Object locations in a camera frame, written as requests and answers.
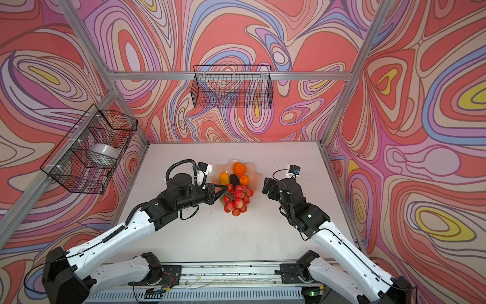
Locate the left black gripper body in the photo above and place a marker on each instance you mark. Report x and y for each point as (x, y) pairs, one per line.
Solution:
(195, 197)

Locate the red grape bunch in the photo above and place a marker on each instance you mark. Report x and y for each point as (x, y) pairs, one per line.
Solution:
(236, 199)

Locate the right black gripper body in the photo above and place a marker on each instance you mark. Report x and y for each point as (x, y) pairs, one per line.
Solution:
(274, 193)

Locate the black wire basket back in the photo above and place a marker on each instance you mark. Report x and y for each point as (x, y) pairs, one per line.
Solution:
(232, 86)

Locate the large orange mandarin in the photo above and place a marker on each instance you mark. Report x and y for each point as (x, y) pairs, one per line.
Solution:
(239, 169)

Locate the dark avocado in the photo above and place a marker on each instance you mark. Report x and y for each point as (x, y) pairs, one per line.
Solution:
(234, 180)

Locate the black wire basket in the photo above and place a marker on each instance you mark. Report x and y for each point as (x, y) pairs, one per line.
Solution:
(232, 86)
(72, 169)

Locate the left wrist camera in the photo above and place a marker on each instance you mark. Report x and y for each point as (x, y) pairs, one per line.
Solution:
(203, 170)

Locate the small orange mandarin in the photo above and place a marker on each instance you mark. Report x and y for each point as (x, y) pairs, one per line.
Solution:
(244, 180)

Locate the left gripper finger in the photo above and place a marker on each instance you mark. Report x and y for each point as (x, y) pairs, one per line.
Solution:
(216, 198)
(216, 188)

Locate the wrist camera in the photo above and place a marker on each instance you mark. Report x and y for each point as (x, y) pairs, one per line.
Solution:
(294, 170)
(203, 170)

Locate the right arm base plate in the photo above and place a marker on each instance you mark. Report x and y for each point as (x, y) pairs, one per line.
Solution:
(297, 274)

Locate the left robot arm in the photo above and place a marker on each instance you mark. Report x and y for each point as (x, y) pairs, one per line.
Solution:
(71, 276)

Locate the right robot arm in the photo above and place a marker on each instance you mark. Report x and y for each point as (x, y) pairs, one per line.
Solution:
(359, 280)

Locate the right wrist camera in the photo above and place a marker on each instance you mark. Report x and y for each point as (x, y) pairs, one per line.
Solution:
(294, 170)

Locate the yellow mango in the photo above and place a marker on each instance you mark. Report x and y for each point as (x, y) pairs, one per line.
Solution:
(224, 178)

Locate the black wire basket left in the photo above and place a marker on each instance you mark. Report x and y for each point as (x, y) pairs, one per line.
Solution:
(72, 169)

